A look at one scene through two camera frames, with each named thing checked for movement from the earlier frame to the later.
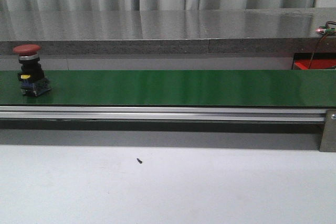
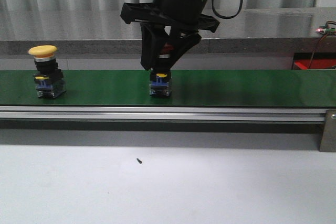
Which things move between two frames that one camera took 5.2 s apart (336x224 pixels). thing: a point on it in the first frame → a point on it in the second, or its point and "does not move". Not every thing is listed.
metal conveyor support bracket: [328, 143] does not move
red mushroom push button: [33, 82] → [160, 81]
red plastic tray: [316, 64] does not move
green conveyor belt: [282, 87] does not move
